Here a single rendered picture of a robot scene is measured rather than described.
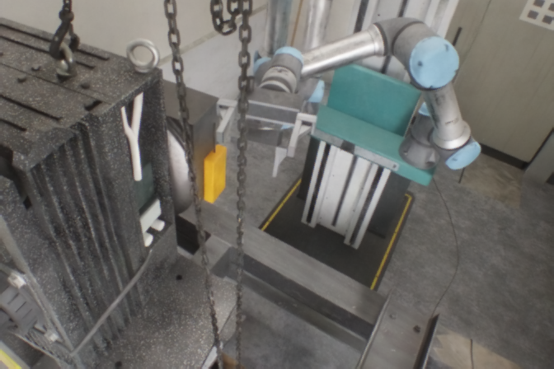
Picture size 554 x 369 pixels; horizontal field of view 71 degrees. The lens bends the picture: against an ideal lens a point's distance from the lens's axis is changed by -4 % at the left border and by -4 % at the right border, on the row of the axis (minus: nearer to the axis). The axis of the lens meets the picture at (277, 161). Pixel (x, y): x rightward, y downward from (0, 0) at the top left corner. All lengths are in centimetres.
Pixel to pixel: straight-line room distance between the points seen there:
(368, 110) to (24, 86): 121
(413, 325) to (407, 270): 103
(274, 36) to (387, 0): 43
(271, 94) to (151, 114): 31
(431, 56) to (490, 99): 252
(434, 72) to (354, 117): 69
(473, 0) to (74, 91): 288
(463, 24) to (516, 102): 73
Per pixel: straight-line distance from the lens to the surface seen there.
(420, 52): 107
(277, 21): 144
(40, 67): 98
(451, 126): 130
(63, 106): 84
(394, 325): 168
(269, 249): 174
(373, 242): 232
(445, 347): 173
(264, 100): 82
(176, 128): 108
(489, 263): 303
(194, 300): 133
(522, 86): 350
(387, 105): 164
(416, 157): 154
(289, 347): 227
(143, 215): 114
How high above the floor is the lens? 207
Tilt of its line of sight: 42 degrees down
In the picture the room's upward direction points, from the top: 9 degrees clockwise
